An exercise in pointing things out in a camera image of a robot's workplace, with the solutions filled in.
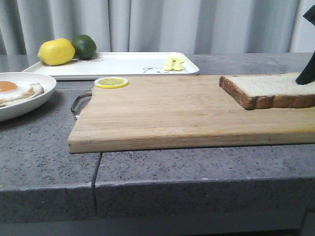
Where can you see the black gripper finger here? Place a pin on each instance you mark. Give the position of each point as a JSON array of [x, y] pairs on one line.
[[308, 74]]

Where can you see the white bread slice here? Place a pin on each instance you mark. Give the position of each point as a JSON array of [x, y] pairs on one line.
[[264, 91]]

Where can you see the white round plate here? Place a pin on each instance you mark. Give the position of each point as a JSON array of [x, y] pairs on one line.
[[47, 82]]

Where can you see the white rectangular tray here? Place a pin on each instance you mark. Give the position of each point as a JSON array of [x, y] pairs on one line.
[[106, 64]]

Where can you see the bottom bread slice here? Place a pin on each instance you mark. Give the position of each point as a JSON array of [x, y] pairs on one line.
[[38, 90]]

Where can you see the yellow plastic spoon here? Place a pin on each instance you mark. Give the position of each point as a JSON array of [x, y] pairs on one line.
[[177, 64]]

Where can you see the yellow plastic fork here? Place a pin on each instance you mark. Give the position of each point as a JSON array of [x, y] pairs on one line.
[[169, 64]]

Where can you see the wooden cutting board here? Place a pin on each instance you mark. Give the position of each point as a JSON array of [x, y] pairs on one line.
[[157, 112]]

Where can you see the grey curtain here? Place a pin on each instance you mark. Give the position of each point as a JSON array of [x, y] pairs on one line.
[[187, 26]]

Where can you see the lemon slice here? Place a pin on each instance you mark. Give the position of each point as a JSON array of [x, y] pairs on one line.
[[111, 82]]

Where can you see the green lime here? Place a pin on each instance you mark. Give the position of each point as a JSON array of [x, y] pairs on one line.
[[85, 47]]

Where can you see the yellow lemon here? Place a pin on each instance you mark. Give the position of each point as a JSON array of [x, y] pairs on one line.
[[56, 52]]

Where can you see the fried egg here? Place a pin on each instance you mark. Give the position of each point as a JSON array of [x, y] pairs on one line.
[[10, 91]]

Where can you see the metal board handle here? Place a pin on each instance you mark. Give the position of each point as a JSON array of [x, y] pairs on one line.
[[73, 110]]

